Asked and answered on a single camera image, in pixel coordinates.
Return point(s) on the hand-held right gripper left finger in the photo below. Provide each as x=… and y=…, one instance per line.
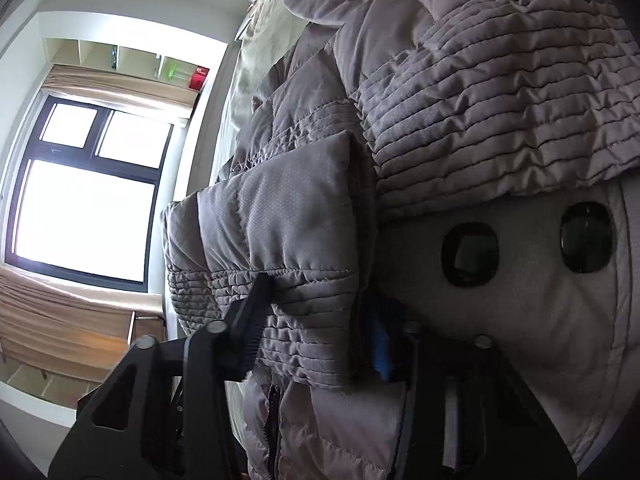
x=250, y=320

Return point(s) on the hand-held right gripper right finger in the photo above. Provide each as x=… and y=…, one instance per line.
x=381, y=350

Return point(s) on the grey-brown quilted puffer jacket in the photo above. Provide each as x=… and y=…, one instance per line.
x=450, y=110

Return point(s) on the beige curtain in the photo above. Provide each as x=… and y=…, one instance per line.
x=125, y=92
x=60, y=320

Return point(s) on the black-framed window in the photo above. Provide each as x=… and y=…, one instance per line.
x=85, y=210

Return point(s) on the white shelf unit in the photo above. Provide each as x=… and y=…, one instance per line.
x=100, y=57
x=45, y=390

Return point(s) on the red box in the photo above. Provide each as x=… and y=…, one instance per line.
x=198, y=78

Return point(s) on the green plastic item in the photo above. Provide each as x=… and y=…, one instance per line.
x=176, y=72

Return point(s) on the bed with beige sheet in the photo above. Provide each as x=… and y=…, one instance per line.
x=257, y=60

